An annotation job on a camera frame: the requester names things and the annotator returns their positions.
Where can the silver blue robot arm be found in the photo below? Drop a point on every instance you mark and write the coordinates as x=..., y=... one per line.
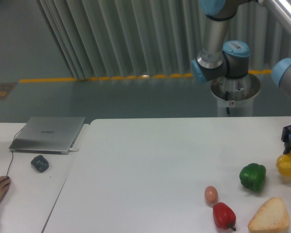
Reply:
x=226, y=64

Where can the silver closed laptop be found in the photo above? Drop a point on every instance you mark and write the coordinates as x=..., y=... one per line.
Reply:
x=48, y=135

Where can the white pleated curtain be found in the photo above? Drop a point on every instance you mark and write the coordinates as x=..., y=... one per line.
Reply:
x=106, y=38

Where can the bread slice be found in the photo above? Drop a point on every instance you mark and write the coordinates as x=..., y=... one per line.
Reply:
x=271, y=217

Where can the red bell pepper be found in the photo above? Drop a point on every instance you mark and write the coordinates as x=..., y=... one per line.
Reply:
x=224, y=217

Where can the white usb dongle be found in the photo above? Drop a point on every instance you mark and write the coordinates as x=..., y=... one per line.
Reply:
x=73, y=150

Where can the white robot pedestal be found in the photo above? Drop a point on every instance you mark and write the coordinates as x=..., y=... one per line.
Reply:
x=235, y=97

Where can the yellow bell pepper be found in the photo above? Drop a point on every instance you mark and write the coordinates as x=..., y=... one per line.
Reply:
x=283, y=164

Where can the green bell pepper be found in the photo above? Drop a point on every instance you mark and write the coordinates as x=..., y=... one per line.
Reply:
x=253, y=176

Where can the brown egg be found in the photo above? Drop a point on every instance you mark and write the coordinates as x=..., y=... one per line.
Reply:
x=211, y=194

